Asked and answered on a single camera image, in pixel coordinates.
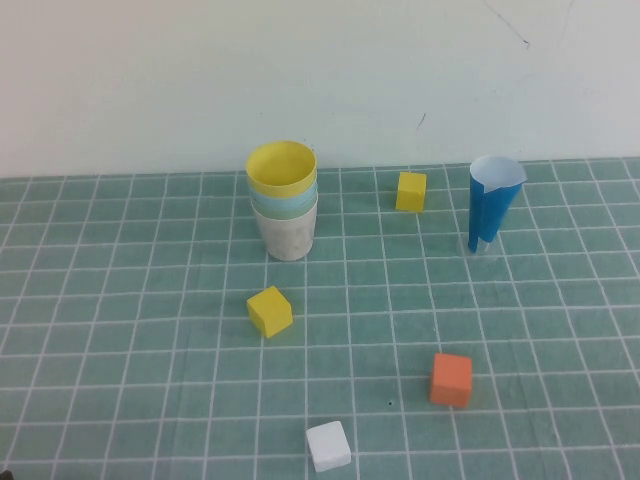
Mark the orange foam cube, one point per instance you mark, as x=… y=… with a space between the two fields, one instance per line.
x=451 y=381

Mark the green grid table mat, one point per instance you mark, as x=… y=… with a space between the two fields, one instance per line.
x=125 y=300

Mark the green plastic cup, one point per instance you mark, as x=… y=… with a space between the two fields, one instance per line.
x=307 y=212

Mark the blue rolled paper cone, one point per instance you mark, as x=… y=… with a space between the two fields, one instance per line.
x=486 y=215

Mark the light blue plastic cup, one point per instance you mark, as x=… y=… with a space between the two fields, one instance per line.
x=305 y=200

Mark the yellow foam cube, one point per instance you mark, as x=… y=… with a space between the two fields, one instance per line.
x=411 y=191
x=270 y=310

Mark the yellow plastic cup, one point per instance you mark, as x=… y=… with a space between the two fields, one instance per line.
x=280 y=170

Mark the white foam cube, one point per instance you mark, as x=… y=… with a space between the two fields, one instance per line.
x=328 y=446

